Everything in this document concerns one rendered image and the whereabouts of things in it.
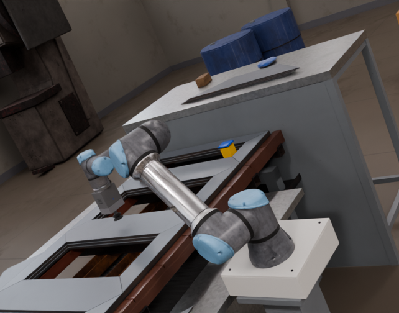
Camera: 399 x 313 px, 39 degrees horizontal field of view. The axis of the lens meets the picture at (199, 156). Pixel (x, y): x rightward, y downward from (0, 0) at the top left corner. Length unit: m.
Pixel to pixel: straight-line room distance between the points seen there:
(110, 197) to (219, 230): 0.79
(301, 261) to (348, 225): 1.19
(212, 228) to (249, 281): 0.25
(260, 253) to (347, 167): 1.07
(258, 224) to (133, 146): 0.47
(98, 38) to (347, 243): 8.47
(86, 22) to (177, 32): 1.95
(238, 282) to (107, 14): 9.61
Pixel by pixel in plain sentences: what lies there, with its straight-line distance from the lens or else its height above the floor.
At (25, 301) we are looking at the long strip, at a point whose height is 0.85.
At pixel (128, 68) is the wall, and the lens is 11.17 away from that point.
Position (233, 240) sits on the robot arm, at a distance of 1.67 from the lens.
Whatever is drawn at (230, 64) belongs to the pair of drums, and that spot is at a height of 0.69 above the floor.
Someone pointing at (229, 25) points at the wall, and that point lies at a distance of 10.93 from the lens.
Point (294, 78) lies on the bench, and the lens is 2.66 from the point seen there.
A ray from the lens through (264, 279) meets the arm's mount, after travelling 1.79.
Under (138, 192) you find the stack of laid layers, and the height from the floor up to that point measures 0.83.
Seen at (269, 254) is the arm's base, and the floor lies 0.81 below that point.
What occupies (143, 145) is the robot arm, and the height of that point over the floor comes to 1.24.
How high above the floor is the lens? 1.67
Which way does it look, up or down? 17 degrees down
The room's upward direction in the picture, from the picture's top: 24 degrees counter-clockwise
